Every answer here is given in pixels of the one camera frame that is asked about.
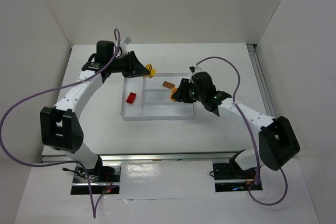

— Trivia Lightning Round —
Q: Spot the yellow rounded printed lego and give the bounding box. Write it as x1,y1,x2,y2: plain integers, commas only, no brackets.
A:
170,87,179,102

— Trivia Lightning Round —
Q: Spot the yellow lego piece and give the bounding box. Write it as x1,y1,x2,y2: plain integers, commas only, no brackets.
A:
143,63,156,78

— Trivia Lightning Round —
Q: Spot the tan lego brick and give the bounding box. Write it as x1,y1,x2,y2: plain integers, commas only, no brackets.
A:
162,81,175,89

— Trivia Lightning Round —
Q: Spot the red lego brick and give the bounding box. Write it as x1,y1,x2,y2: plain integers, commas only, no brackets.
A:
126,92,137,104

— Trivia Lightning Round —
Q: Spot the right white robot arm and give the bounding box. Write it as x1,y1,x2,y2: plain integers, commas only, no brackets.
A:
171,72,301,171

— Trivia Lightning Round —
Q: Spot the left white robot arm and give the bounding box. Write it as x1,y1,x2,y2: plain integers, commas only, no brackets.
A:
40,37,155,177

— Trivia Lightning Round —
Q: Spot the white divided tray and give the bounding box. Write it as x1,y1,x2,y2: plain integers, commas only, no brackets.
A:
120,72,195,121

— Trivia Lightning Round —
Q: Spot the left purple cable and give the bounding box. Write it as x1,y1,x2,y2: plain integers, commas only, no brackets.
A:
0,28,123,219

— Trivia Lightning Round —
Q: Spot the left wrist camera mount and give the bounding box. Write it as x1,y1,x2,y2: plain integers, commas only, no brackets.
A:
120,36,132,51

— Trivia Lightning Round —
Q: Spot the aluminium rail right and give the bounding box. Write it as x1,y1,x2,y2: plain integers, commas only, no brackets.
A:
246,44,276,116

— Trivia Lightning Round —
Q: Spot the aluminium rail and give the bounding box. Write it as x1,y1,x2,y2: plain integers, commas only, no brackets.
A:
246,44,276,116
40,150,263,164

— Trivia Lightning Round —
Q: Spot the aluminium rail front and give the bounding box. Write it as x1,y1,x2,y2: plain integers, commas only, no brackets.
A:
40,150,263,164

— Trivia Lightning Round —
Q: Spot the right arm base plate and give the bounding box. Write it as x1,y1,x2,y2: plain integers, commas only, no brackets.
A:
209,163,263,193

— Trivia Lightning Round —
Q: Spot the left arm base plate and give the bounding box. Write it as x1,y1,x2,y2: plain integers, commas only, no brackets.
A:
70,164,121,195

